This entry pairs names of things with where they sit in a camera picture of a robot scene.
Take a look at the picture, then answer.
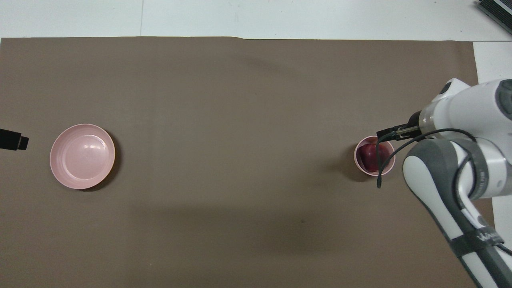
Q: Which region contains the dark striped object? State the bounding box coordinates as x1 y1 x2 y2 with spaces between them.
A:
477 0 512 35

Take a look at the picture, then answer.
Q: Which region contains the dark red apple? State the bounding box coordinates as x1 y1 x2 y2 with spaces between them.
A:
357 143 391 173

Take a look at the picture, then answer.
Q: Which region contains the small pink bowl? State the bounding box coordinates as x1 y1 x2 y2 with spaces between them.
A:
354 135 396 177

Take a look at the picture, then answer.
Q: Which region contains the brown table mat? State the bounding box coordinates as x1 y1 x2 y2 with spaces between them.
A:
0 36 496 288

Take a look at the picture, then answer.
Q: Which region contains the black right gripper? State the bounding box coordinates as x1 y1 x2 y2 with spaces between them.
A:
376 111 423 142

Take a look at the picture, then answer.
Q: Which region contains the pink plate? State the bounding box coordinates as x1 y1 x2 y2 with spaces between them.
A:
50 123 116 190

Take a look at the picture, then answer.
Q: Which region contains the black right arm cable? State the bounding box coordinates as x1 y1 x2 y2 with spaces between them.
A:
376 128 479 209

